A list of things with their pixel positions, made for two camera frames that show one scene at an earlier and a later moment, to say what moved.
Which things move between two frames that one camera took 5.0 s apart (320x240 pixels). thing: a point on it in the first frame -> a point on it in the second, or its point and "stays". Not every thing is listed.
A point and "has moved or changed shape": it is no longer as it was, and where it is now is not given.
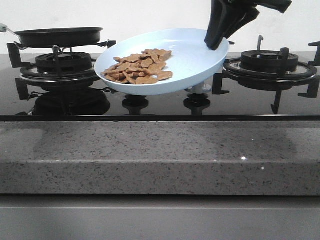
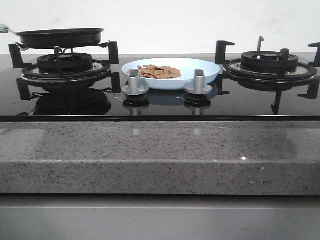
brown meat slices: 146,68 has moved or changed shape
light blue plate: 192,57 -> 186,66
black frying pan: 60,37 stays
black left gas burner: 63,62 stays
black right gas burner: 268,60 stays
